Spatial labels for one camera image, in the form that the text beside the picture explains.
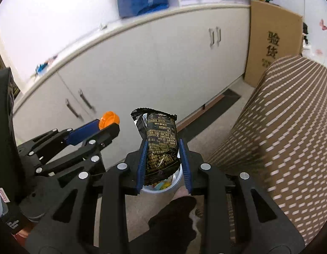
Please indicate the dark hanging item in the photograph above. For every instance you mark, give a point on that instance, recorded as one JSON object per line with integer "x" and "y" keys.
{"x": 305, "y": 35}

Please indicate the light blue plastic bin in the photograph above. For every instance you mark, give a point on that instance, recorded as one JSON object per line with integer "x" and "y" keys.
{"x": 178, "y": 180}

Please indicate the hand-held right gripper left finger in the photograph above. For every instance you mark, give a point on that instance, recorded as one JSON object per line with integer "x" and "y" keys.
{"x": 142, "y": 164}

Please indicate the black snack wrapper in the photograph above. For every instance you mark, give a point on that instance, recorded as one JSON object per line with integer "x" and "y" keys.
{"x": 159, "y": 143}

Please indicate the orange bottle cap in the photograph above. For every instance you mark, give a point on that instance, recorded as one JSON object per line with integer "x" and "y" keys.
{"x": 108, "y": 119}

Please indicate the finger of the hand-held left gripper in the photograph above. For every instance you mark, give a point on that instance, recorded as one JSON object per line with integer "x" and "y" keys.
{"x": 82, "y": 133}
{"x": 110, "y": 132}

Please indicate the pink butterfly wall sticker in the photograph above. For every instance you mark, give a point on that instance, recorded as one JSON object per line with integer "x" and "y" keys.
{"x": 323, "y": 24}

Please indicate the small blue wrapper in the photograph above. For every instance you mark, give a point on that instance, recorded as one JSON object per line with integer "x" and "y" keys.
{"x": 43, "y": 67}

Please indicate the long white cabinet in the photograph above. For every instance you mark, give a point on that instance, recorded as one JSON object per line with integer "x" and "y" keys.
{"x": 153, "y": 66}

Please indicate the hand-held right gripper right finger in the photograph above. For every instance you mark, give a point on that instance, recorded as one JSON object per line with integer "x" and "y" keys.
{"x": 185, "y": 164}

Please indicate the brown cardboard box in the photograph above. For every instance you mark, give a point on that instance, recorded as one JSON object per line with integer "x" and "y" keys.
{"x": 272, "y": 45}

